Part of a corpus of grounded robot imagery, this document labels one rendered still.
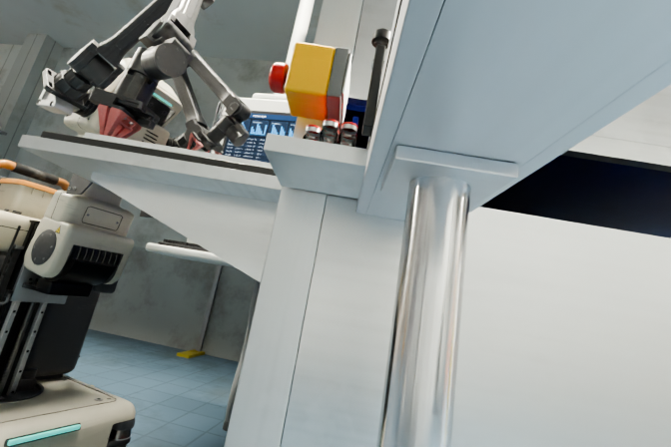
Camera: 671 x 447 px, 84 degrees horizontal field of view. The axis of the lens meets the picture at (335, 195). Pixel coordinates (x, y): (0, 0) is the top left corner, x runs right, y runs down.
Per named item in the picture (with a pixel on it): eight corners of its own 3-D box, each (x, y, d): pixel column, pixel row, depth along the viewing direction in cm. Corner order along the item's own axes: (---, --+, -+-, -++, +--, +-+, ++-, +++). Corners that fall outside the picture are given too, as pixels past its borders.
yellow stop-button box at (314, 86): (339, 124, 52) (347, 80, 54) (340, 97, 45) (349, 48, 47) (287, 116, 52) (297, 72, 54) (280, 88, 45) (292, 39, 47)
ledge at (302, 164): (381, 203, 50) (382, 189, 51) (396, 171, 38) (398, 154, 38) (281, 186, 51) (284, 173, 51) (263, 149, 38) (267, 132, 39)
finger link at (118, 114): (101, 147, 63) (127, 100, 65) (65, 135, 64) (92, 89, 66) (125, 162, 69) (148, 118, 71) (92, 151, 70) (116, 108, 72)
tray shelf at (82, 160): (335, 255, 120) (336, 249, 120) (337, 200, 53) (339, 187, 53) (192, 230, 122) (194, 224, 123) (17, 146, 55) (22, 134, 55)
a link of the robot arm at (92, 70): (92, 83, 113) (75, 69, 109) (116, 63, 111) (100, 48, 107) (85, 96, 106) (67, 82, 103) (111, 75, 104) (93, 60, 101)
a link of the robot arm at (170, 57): (189, 56, 78) (156, 20, 73) (219, 47, 71) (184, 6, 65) (155, 97, 74) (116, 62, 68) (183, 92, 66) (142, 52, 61)
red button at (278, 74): (296, 101, 51) (302, 76, 52) (293, 85, 47) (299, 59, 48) (269, 97, 51) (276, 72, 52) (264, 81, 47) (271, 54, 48)
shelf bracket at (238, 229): (275, 285, 60) (292, 209, 64) (272, 284, 58) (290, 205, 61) (76, 249, 62) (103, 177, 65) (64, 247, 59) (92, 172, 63)
